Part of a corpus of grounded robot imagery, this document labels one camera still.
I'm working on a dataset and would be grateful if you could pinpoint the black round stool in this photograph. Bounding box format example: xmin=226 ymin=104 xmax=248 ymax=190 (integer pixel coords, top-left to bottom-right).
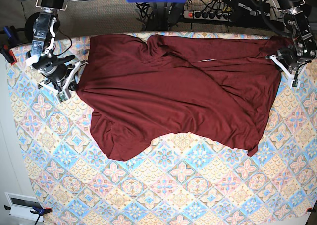
xmin=24 ymin=11 xmax=60 ymax=43

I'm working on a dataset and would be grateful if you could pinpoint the patterned tablecloth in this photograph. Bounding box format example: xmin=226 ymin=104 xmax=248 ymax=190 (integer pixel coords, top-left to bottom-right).
xmin=5 ymin=46 xmax=317 ymax=225

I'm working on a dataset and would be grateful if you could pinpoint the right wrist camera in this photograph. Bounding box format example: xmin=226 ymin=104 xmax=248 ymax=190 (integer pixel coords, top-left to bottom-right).
xmin=56 ymin=90 xmax=71 ymax=103

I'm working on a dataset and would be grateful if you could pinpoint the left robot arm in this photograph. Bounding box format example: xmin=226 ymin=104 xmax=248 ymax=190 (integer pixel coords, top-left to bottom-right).
xmin=253 ymin=0 xmax=317 ymax=87

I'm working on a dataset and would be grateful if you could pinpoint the white power strip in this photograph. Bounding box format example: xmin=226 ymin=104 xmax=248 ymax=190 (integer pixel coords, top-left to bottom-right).
xmin=183 ymin=10 xmax=231 ymax=22

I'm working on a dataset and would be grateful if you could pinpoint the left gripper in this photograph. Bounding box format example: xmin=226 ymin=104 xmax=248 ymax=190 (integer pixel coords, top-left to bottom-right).
xmin=265 ymin=49 xmax=301 ymax=81

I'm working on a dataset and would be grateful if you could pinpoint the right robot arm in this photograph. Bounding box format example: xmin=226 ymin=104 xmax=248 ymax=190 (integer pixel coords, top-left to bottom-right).
xmin=19 ymin=0 xmax=83 ymax=94

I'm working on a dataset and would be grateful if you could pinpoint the blue clamp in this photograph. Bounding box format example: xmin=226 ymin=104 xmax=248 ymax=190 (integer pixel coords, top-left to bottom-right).
xmin=0 ymin=25 xmax=18 ymax=65
xmin=4 ymin=205 xmax=52 ymax=225

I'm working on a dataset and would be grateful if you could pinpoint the blue clamp upper left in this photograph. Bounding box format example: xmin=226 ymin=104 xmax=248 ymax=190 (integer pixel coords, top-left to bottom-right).
xmin=0 ymin=25 xmax=18 ymax=65

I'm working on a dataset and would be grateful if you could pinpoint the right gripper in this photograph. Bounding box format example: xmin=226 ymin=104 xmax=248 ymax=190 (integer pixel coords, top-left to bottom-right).
xmin=38 ymin=60 xmax=88 ymax=93

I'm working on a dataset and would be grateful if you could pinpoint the white floor vent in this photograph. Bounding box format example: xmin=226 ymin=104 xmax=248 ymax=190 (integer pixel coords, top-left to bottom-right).
xmin=5 ymin=192 xmax=41 ymax=221

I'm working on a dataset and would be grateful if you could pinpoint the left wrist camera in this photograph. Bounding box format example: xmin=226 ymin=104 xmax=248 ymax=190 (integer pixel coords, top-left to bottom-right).
xmin=288 ymin=79 xmax=300 ymax=89

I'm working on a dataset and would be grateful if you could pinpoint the orange clamp right edge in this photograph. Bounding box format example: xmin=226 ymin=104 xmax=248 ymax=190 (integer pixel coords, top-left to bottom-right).
xmin=307 ymin=208 xmax=316 ymax=213

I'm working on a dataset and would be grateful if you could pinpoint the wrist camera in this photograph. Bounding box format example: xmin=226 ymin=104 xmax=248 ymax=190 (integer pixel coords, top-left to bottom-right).
xmin=56 ymin=90 xmax=71 ymax=103
xmin=288 ymin=79 xmax=300 ymax=89

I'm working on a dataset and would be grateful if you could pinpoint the blue clamp lower left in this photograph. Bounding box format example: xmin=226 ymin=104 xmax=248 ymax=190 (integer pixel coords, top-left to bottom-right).
xmin=4 ymin=205 xmax=52 ymax=225

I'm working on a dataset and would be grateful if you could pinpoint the maroon t-shirt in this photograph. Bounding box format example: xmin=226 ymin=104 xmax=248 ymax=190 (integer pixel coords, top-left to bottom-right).
xmin=77 ymin=34 xmax=291 ymax=161

